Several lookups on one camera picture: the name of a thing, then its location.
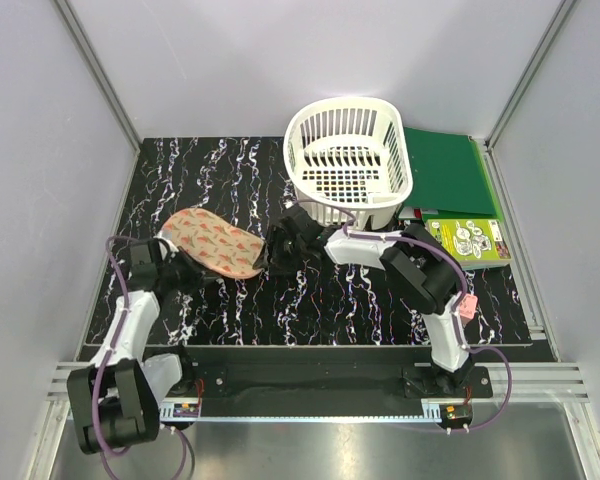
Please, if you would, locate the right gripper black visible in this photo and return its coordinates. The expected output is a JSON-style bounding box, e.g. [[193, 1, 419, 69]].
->
[[252, 225, 306, 276]]

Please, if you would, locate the pink mesh bra laundry bag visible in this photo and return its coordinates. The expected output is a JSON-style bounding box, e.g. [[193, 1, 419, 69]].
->
[[158, 208, 264, 280]]

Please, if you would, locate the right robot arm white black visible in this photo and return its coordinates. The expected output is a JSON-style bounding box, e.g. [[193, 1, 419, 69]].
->
[[254, 204, 474, 397]]

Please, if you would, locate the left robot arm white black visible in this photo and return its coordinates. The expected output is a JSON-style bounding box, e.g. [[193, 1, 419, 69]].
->
[[67, 237, 218, 455]]

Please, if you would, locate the white plastic laundry basket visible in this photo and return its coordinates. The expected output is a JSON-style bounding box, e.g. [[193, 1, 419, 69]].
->
[[283, 96, 414, 230]]

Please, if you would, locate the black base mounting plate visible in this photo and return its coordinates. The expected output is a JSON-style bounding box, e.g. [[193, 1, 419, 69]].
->
[[185, 346, 493, 421]]

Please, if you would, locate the green folder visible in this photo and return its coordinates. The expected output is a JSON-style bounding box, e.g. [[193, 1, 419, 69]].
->
[[403, 127, 501, 219]]

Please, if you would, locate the green illustrated book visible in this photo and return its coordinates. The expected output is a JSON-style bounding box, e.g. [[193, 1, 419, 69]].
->
[[425, 219, 512, 270]]

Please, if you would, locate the pink cube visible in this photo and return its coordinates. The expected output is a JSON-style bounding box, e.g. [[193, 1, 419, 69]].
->
[[457, 294, 478, 325]]

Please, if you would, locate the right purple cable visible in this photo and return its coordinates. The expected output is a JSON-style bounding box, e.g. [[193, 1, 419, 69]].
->
[[283, 198, 512, 434]]

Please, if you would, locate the purple cable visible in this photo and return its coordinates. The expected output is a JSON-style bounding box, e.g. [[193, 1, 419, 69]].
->
[[93, 234, 196, 479], [283, 198, 512, 434]]

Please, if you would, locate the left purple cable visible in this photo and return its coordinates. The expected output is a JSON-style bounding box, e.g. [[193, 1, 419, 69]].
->
[[93, 234, 196, 479]]

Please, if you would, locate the aluminium front rail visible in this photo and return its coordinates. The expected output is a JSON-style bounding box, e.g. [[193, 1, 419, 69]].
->
[[44, 359, 591, 426]]

